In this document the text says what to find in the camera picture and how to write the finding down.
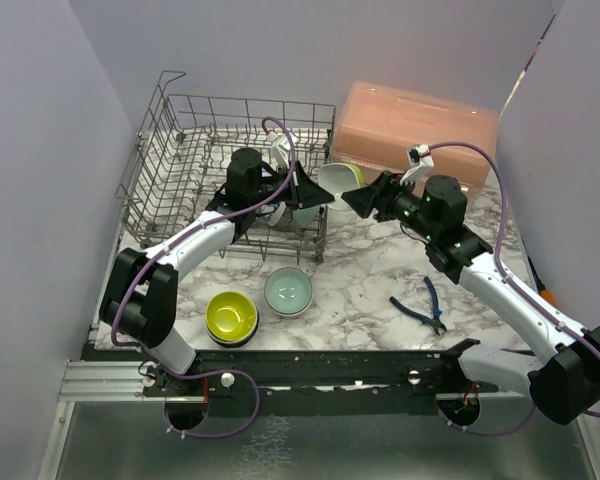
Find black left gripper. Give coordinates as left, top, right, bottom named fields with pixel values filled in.
left=250, top=160, right=335, bottom=211

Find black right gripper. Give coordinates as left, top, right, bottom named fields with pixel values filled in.
left=344, top=169, right=439, bottom=241

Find celadon green bowl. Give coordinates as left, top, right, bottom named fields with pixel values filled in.
left=292, top=206, right=321, bottom=228

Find white square bowl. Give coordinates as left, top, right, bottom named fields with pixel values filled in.
left=318, top=163, right=364, bottom=211

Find blue floral bowl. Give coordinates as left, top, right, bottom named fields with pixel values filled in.
left=259, top=202, right=286, bottom=226

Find yellow-green bowl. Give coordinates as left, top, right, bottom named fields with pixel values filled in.
left=206, top=291, right=258, bottom=340

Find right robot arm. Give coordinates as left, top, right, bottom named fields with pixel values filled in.
left=341, top=172, right=600, bottom=425

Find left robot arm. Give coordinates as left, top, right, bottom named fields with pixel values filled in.
left=98, top=147, right=334, bottom=395

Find grey bowl under yellow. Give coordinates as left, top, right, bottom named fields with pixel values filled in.
left=207, top=323, right=259, bottom=348

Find orange-tipped screwdriver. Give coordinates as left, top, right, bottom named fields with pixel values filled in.
left=527, top=257, right=556, bottom=306

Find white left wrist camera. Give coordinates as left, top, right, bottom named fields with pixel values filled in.
left=266, top=131, right=291, bottom=170

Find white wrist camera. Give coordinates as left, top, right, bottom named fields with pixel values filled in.
left=266, top=131, right=291, bottom=170
left=399, top=144, right=434, bottom=186

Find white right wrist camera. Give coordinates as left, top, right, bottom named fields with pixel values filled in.
left=399, top=144, right=434, bottom=186

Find grey wire dish rack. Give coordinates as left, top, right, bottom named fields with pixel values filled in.
left=116, top=70, right=336, bottom=250

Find blue-handled pliers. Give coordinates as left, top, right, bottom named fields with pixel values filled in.
left=389, top=275, right=449, bottom=335

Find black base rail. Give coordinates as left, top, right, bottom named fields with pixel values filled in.
left=79, top=347, right=501, bottom=416

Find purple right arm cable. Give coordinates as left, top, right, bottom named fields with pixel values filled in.
left=427, top=141, right=600, bottom=436

